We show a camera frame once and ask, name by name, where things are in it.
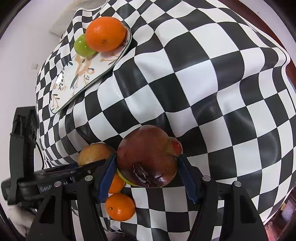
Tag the yellow red apple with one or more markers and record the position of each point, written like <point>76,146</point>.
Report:
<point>94,152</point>

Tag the green apple on plate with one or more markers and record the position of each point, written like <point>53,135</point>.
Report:
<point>82,48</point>

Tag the floral ceramic oval plate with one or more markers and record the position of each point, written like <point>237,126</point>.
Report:
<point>80,73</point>

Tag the dark red apple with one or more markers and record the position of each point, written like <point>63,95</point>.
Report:
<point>145,157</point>

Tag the green apple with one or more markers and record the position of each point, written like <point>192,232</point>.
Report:
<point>82,48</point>
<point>124,179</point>

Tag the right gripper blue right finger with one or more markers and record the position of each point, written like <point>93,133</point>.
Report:
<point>187,179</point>

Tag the red cherry tomato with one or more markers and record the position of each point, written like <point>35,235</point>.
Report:
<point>177,146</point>

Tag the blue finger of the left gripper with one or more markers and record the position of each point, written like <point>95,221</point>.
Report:
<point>63,167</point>

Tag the black white checkered cloth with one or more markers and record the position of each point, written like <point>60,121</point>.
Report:
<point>199,71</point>

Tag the large orange on plate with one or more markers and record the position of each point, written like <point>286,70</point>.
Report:
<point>105,34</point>

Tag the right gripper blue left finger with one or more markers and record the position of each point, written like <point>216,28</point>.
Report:
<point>107,178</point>

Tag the orange mandarin with stem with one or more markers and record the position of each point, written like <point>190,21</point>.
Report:
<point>120,207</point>

